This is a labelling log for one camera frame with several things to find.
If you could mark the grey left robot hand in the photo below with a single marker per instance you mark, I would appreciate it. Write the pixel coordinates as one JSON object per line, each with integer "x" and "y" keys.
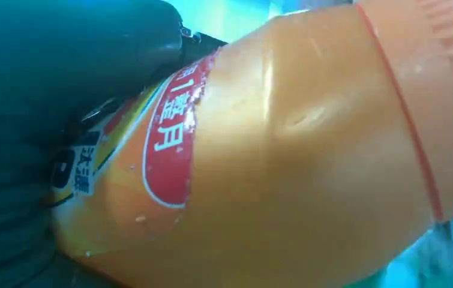
{"x": 51, "y": 47}

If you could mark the orange drink bottle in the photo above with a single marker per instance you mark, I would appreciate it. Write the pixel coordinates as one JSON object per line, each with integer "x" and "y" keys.
{"x": 289, "y": 159}

